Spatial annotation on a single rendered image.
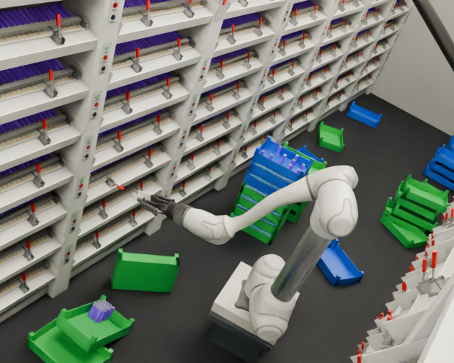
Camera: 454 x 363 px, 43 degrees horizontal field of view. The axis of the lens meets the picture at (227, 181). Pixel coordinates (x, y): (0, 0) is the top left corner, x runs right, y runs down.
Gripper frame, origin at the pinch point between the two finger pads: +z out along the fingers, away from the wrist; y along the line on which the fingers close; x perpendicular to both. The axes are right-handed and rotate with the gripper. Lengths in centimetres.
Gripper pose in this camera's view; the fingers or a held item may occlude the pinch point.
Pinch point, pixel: (140, 196)
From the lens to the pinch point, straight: 251.4
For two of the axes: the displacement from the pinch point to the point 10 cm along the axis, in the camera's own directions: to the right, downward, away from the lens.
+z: -8.4, -3.3, 4.4
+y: 5.4, -3.4, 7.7
